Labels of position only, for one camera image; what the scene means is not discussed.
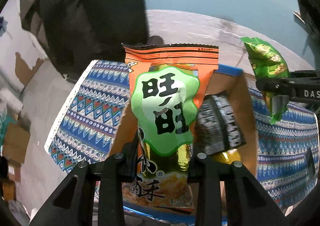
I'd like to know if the black silver snack packet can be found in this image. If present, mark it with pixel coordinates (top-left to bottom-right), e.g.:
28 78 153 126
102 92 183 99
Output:
194 95 247 155

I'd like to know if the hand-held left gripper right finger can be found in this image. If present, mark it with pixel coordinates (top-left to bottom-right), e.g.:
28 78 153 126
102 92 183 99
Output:
187 145 287 226

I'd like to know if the long yellow snack packet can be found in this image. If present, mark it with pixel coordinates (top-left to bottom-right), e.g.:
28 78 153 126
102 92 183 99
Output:
212 148 242 166

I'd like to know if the brown cardboard box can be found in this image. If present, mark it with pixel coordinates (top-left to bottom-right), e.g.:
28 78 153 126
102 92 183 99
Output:
2 121 32 164

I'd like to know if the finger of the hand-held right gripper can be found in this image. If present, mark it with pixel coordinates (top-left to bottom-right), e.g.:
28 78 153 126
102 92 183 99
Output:
255 77 297 98

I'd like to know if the blue patterned tablecloth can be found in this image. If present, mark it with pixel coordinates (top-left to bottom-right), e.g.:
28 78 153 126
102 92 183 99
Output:
44 60 320 216

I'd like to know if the orange snack packet green label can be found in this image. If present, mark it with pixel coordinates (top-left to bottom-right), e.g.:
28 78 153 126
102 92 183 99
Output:
122 43 220 215

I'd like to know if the cardboard box with blue outside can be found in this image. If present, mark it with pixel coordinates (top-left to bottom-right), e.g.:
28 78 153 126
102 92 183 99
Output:
99 62 259 226

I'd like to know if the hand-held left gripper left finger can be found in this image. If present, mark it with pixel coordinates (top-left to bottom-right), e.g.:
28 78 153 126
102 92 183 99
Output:
29 142 137 226

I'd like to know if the dark cloth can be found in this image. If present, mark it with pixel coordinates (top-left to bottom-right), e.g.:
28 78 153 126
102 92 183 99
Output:
20 0 150 81

